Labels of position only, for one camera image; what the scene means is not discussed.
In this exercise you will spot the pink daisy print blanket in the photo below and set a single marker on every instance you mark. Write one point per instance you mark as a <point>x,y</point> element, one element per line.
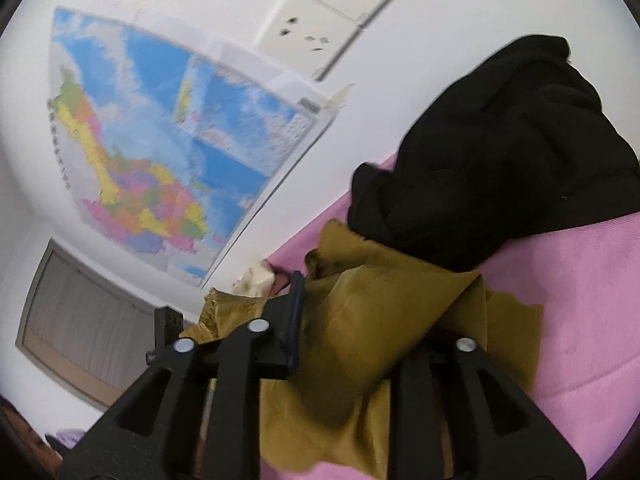
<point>575,320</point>

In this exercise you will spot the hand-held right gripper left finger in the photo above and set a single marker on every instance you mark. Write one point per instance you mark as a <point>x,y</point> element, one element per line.
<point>296,320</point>

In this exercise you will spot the black garment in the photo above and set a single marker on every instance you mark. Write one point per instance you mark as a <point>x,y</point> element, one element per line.
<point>500,160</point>

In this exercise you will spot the cream garment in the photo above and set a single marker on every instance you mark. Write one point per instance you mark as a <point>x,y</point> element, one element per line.
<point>255,280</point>

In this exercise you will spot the colourful wall map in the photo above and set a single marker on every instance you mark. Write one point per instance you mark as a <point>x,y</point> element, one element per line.
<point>200,160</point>

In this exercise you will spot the olive green garment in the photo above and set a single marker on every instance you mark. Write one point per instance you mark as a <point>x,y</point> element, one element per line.
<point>380,310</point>

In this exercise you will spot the grey wooden door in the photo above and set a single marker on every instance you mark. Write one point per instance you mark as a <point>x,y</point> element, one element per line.
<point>75,310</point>

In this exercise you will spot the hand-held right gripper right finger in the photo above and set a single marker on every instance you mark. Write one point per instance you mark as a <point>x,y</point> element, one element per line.
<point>470,360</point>

